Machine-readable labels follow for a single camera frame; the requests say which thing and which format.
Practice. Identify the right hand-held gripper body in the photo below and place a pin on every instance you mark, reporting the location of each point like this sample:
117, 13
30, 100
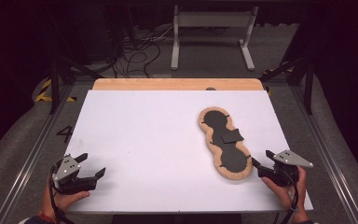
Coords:
284, 169

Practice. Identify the wooden table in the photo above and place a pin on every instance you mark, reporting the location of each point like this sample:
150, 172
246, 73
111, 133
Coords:
174, 84

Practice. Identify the person's left hand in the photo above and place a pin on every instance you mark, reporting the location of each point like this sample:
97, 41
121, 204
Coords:
65, 200

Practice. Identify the yellow black floor tape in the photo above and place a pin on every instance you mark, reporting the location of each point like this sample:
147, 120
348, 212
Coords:
45, 90

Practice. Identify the white table board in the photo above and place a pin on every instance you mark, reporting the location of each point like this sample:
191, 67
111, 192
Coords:
143, 149

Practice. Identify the dark round table grommet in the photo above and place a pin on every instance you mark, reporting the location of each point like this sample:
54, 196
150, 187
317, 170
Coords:
210, 89

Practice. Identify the black metal stand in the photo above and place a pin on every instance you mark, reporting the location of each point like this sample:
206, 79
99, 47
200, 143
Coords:
55, 87
308, 90

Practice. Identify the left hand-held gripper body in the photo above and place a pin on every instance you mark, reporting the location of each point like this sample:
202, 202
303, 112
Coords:
71, 180

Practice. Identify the person's right hand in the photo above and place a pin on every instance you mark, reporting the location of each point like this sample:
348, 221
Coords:
284, 193

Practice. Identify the grey metal stand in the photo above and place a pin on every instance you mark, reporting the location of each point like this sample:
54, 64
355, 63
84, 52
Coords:
175, 46

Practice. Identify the aluminium floor rail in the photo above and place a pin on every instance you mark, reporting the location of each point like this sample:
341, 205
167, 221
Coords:
31, 155
326, 155

